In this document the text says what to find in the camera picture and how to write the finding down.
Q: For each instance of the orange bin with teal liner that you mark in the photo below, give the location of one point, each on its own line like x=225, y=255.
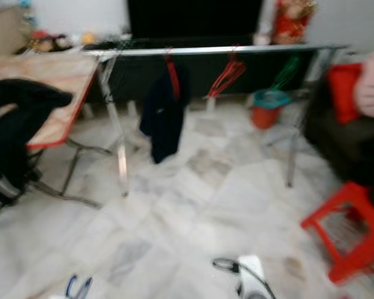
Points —
x=265, y=116

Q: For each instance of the black jacket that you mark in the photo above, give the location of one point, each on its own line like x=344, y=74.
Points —
x=19, y=137

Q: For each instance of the red cushion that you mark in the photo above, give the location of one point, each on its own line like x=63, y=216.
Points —
x=343, y=93

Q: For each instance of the folding table with red edge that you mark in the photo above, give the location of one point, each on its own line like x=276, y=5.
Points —
x=56, y=78

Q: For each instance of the red plastic hanger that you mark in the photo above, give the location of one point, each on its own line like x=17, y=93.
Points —
x=227, y=75
x=173, y=81

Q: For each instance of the black television console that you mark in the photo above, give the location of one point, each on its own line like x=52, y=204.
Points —
x=249, y=78

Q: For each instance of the beige cardboard box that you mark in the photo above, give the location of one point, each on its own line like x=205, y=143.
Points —
x=7, y=31

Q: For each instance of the red plastic stool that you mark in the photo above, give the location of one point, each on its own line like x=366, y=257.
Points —
x=355, y=268

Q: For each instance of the black flat television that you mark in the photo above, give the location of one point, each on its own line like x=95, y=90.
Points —
x=193, y=17

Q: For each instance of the navy blue garment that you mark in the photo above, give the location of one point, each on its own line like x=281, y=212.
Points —
x=162, y=124

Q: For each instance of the dark plush toy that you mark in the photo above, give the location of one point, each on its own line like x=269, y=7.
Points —
x=50, y=42

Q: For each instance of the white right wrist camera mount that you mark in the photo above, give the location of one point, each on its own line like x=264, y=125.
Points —
x=251, y=277

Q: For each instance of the dark grey fabric sofa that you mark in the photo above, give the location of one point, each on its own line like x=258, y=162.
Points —
x=343, y=152

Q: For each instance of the green plastic hanger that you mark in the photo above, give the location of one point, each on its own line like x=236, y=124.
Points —
x=287, y=73

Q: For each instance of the silver metal clothes rack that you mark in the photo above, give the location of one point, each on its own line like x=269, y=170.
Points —
x=212, y=50

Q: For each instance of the red laughing figurine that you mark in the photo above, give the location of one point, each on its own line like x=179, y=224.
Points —
x=292, y=20

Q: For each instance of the blue plastic hanger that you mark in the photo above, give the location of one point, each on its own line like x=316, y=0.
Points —
x=71, y=286

